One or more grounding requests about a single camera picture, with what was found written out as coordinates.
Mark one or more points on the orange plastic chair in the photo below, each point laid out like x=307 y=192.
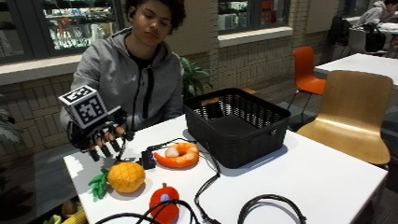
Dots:
x=307 y=74

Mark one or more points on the the person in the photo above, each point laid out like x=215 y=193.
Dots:
x=121 y=77

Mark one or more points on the red fruit plush toy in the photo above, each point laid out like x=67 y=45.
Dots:
x=166 y=202

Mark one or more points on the orange shrimp plush toy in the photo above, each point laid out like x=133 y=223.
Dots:
x=183 y=158

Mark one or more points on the black backpack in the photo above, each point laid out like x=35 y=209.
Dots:
x=375 y=39

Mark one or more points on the white square table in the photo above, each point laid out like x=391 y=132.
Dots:
x=366 y=63

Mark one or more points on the grey-green leafy plant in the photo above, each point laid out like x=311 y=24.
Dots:
x=7 y=129

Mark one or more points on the black jacket on chair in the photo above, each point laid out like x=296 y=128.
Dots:
x=340 y=31

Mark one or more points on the light wooden chair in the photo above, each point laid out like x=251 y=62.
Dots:
x=352 y=118

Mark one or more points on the dark-framed window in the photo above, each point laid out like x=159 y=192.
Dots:
x=62 y=25
x=254 y=14

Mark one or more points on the black woven plastic basket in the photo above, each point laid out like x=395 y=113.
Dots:
x=244 y=137

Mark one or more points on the yellow pineapple plush toy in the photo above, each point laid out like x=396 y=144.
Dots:
x=127 y=177

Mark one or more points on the green potted plant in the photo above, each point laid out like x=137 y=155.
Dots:
x=194 y=76

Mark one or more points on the white marker cube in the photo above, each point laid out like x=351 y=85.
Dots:
x=86 y=107

